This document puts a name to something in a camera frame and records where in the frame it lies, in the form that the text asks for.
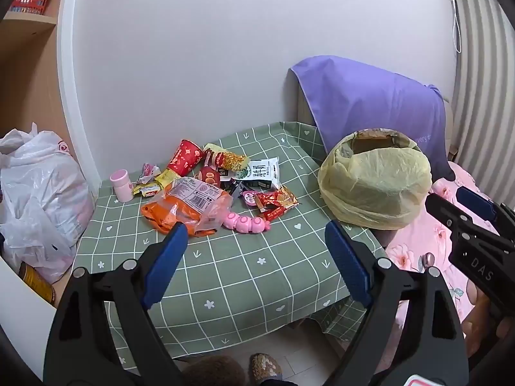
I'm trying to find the red gold snack wrapper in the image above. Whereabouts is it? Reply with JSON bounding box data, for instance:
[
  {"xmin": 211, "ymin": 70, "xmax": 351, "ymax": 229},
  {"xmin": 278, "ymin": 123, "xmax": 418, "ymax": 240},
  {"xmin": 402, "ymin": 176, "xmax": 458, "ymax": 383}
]
[{"xmin": 253, "ymin": 186, "xmax": 299, "ymax": 223}]

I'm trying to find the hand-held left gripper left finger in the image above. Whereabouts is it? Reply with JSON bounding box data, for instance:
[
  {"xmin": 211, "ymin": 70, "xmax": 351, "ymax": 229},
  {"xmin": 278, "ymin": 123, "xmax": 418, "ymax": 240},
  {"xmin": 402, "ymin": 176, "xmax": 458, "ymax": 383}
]
[{"xmin": 43, "ymin": 222, "xmax": 190, "ymax": 386}]

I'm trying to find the red paper cup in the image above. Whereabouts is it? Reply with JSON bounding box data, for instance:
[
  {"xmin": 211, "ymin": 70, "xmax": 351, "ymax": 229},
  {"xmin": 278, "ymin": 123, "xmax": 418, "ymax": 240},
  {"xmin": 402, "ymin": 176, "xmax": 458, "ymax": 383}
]
[{"xmin": 167, "ymin": 139, "xmax": 206, "ymax": 178}]

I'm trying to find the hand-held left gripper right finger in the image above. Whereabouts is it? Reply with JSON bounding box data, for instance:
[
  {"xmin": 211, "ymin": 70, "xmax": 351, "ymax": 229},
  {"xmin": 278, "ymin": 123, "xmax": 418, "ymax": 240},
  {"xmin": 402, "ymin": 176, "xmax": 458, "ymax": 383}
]
[{"xmin": 324, "ymin": 220, "xmax": 469, "ymax": 386}]

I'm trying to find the purple pillow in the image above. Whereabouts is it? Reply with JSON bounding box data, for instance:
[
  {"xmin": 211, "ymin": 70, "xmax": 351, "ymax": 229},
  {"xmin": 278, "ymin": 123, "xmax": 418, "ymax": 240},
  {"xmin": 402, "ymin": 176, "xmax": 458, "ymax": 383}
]
[{"xmin": 290, "ymin": 54, "xmax": 457, "ymax": 181}]

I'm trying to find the pink caterpillar toy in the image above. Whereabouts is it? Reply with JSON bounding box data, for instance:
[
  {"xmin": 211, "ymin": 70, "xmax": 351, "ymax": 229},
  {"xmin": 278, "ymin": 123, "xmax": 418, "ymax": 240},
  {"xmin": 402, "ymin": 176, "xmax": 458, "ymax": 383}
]
[{"xmin": 224, "ymin": 211, "xmax": 269, "ymax": 234}]

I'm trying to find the red yellow noodle wrapper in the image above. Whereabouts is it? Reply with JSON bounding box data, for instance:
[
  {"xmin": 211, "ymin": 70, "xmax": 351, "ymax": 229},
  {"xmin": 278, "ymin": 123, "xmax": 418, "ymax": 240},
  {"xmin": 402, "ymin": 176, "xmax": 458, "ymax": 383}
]
[{"xmin": 203, "ymin": 143, "xmax": 250, "ymax": 171}]

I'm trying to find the black wrapper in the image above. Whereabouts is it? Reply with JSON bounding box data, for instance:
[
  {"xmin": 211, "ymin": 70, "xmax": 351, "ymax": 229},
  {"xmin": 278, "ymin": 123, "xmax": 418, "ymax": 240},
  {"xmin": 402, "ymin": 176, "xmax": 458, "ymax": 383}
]
[{"xmin": 219, "ymin": 181, "xmax": 246, "ymax": 198}]

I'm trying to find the orange plastic package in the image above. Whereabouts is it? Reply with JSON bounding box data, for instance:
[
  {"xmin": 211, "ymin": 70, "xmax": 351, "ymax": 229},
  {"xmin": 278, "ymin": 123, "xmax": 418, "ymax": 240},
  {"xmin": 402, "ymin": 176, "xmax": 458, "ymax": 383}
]
[{"xmin": 141, "ymin": 177, "xmax": 234, "ymax": 237}]

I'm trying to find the bin with yellow plastic liner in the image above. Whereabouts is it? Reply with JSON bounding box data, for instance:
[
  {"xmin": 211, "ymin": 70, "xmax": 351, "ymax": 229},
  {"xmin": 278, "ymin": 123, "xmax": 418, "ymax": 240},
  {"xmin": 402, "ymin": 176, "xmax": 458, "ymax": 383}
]
[{"xmin": 318, "ymin": 127, "xmax": 433, "ymax": 246}]

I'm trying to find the white green milk carton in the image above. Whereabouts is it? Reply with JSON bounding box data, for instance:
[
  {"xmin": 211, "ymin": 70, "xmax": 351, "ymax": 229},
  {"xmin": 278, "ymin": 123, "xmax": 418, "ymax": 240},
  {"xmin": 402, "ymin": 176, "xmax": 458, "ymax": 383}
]
[{"xmin": 231, "ymin": 157, "xmax": 282, "ymax": 191}]

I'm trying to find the yellow can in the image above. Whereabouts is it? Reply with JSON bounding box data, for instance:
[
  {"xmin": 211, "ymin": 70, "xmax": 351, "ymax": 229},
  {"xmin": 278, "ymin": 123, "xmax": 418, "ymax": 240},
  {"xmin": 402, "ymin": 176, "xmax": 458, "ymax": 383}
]
[{"xmin": 18, "ymin": 263, "xmax": 57, "ymax": 306}]

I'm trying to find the wooden headboard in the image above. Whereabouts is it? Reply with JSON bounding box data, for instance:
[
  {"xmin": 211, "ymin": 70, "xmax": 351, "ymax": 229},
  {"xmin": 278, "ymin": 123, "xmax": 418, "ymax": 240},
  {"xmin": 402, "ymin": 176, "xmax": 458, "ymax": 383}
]
[{"xmin": 287, "ymin": 68, "xmax": 319, "ymax": 129}]

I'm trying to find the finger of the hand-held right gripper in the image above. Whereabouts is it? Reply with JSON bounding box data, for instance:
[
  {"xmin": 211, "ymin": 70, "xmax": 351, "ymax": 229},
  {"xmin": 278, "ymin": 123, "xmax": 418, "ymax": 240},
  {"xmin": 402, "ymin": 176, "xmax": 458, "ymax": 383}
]
[
  {"xmin": 425, "ymin": 193, "xmax": 481, "ymax": 237},
  {"xmin": 456, "ymin": 186, "xmax": 515, "ymax": 236}
]

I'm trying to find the person's right hand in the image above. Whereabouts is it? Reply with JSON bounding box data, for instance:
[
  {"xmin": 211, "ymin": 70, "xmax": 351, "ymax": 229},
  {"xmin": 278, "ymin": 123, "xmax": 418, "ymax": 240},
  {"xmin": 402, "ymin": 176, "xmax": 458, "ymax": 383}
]
[{"xmin": 462, "ymin": 281, "xmax": 510, "ymax": 344}]

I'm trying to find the white plastic bag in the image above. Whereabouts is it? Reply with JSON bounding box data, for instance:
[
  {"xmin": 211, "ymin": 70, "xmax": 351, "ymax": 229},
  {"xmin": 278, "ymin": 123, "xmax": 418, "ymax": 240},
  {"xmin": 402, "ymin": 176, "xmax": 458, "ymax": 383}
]
[{"xmin": 0, "ymin": 129, "xmax": 95, "ymax": 284}]

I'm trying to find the red round snack packet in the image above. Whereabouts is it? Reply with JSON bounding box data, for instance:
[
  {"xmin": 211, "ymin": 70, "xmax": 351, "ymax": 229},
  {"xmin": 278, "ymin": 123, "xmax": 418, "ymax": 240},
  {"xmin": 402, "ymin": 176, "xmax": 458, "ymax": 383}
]
[{"xmin": 200, "ymin": 167, "xmax": 222, "ymax": 188}]

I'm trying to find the pink floral bedsheet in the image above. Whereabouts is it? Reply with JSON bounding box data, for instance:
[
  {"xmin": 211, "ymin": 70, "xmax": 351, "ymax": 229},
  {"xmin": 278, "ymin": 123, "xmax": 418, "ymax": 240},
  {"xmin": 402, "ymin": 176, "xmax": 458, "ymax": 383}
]
[{"xmin": 382, "ymin": 161, "xmax": 515, "ymax": 342}]

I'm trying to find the wooden shelf unit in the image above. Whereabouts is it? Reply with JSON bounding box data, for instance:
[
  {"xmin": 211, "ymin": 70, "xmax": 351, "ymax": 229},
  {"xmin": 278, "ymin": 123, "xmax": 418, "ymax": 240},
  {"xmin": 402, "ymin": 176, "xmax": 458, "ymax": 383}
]
[{"xmin": 0, "ymin": 0, "xmax": 103, "ymax": 330}]

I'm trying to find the pink candy wrapper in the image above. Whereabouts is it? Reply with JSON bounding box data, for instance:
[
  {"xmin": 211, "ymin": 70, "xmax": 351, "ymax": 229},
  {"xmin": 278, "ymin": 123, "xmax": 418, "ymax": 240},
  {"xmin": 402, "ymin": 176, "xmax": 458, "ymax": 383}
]
[{"xmin": 139, "ymin": 163, "xmax": 159, "ymax": 183}]

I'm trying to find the yellow snack wrapper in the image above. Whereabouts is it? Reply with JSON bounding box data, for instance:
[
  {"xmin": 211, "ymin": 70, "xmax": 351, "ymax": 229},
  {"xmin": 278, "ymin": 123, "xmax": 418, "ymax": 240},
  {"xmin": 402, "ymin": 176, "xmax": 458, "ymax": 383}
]
[{"xmin": 131, "ymin": 169, "xmax": 182, "ymax": 198}]

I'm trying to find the green checked tablecloth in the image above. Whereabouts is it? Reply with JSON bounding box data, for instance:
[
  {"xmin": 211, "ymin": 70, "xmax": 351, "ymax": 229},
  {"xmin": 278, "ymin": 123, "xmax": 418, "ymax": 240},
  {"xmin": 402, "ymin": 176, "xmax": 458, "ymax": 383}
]
[{"xmin": 72, "ymin": 121, "xmax": 389, "ymax": 360}]

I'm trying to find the white cable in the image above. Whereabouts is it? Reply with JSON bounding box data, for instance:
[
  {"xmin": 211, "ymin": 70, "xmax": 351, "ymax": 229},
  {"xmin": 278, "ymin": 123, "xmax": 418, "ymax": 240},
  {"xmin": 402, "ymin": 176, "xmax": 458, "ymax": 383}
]
[{"xmin": 451, "ymin": 0, "xmax": 462, "ymax": 54}]

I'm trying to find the brown fuzzy slipper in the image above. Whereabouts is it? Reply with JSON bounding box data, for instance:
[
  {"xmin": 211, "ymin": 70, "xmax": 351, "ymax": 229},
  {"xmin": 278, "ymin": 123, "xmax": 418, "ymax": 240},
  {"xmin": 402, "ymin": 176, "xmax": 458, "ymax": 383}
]
[
  {"xmin": 249, "ymin": 353, "xmax": 282, "ymax": 386},
  {"xmin": 183, "ymin": 356, "xmax": 246, "ymax": 386}
]

